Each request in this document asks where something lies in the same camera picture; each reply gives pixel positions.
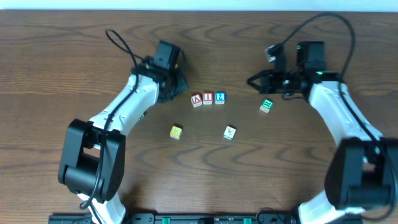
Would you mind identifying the green letter R block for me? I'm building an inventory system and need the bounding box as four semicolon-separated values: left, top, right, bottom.
259;99;274;113

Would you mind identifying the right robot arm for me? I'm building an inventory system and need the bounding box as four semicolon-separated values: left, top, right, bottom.
247;41;397;223

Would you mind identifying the yellow block lower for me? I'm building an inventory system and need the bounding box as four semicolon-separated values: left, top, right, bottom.
170;126;182;139

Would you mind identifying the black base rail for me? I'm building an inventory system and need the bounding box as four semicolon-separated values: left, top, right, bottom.
48;212;299;224

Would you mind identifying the red letter A block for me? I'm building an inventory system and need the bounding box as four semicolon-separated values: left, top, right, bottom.
190;94;203;108

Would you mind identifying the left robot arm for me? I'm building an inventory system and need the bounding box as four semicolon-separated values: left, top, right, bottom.
58;40;188;223

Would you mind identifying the white block green side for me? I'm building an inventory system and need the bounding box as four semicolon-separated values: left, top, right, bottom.
137;111;147;122

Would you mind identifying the white block stick figure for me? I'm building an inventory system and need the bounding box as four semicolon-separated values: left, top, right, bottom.
223;126;236;140

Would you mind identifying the blue number 2 block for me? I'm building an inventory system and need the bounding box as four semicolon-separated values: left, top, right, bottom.
215;92;226;105

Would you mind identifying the red letter I block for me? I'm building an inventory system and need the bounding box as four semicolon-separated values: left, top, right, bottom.
202;92;213;105

